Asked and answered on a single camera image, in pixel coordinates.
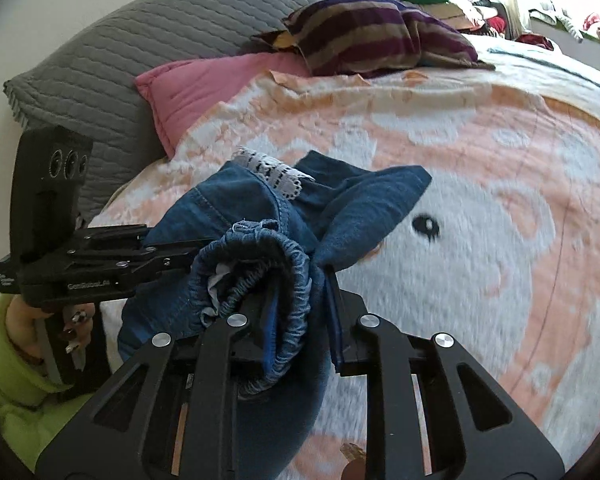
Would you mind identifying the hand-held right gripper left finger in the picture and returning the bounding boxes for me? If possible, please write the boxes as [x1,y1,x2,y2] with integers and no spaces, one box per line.
[35,284,282,480]

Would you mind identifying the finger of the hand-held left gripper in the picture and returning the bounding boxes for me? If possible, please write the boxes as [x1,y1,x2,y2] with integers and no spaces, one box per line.
[116,239,217,282]
[72,224,155,252]

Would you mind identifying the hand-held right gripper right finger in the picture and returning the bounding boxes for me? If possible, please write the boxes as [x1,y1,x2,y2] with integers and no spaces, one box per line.
[324,269,565,480]

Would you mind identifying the blue pants with white lace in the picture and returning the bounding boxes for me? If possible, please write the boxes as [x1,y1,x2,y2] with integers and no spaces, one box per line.
[117,147,434,480]

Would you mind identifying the person's left forearm green sleeve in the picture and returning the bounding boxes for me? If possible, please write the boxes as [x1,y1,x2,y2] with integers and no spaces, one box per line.
[0,294,97,473]

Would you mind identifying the person's left hand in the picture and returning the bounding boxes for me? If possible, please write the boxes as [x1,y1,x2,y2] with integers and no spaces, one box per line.
[4,300,99,362]

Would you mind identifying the grey quilted headboard cover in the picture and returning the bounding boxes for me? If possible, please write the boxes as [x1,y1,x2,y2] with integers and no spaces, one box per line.
[2,0,400,223]

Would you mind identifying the pink pillow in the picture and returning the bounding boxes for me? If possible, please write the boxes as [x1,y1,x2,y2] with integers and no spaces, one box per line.
[134,51,313,160]

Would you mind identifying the peach printed rabbit blanket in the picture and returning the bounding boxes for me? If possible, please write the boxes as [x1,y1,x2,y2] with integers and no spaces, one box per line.
[87,62,600,480]

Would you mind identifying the purple striped pillow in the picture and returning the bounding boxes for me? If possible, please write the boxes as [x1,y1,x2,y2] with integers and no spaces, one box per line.
[250,0,497,79]

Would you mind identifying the white bed sheet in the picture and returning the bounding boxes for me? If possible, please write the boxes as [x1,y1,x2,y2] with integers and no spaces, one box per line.
[457,32,600,98]

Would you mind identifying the pile of clothes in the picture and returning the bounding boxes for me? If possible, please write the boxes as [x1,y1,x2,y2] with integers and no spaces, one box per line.
[399,0,600,52]

